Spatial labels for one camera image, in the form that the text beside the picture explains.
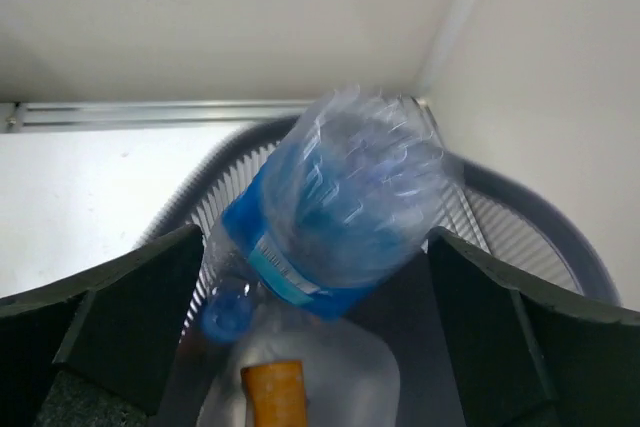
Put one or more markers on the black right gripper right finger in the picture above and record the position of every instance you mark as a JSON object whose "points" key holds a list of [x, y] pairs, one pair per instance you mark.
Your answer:
{"points": [[526, 352]]}

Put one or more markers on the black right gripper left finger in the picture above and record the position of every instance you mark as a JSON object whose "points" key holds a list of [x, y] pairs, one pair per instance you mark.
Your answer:
{"points": [[97, 348]]}

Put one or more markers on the green blue label bottle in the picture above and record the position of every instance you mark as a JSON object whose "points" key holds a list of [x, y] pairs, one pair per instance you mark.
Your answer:
{"points": [[327, 374]]}

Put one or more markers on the orange juice bottle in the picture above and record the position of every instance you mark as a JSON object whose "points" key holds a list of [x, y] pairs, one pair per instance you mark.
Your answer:
{"points": [[275, 394]]}

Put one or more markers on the blue label blue cap bottle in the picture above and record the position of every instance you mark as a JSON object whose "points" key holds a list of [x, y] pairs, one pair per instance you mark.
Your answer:
{"points": [[347, 197]]}

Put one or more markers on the grey mesh waste bin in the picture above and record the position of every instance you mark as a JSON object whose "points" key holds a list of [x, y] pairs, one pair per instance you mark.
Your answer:
{"points": [[491, 213]]}

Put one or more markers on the aluminium frame rail back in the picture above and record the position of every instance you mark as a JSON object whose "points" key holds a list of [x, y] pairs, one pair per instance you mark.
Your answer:
{"points": [[21, 117]]}

